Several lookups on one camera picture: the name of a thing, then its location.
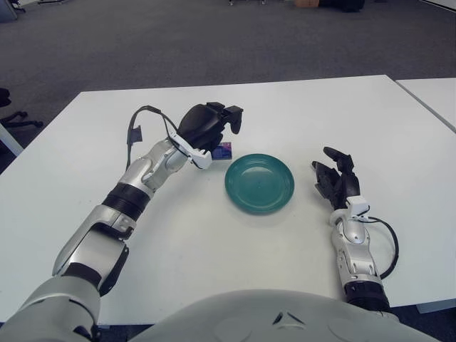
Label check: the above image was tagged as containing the teal round plate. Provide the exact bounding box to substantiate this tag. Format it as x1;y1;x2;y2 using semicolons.
224;153;296;215

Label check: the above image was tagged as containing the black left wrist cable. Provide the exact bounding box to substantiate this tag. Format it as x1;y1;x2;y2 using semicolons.
125;105;179;172

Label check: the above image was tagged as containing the grey robot torso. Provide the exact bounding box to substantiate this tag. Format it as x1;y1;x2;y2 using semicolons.
128;289;442;342

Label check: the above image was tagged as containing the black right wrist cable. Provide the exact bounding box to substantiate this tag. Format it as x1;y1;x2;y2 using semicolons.
366;216;399;281

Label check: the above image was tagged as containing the purple blue gum pack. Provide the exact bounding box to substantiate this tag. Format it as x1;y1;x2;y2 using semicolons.
212;141;234;161

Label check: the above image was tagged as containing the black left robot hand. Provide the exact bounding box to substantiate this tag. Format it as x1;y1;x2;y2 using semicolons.
167;101;245;170

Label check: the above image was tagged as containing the grey table frame beam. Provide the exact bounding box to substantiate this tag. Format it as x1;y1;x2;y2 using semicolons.
416;302;456;315

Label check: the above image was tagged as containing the white table leg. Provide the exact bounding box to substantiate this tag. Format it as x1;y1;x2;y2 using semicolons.
0;124;24;157

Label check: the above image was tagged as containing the black office chair base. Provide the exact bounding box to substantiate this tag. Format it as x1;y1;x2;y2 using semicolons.
0;87;44;129

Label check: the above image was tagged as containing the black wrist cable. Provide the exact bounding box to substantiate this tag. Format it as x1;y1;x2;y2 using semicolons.
125;105;179;172
366;216;399;281

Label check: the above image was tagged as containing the black bulky floor object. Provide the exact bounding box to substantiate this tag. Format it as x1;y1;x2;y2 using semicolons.
319;0;367;12

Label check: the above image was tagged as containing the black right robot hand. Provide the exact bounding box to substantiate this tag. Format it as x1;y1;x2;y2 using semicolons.
311;145;371;218

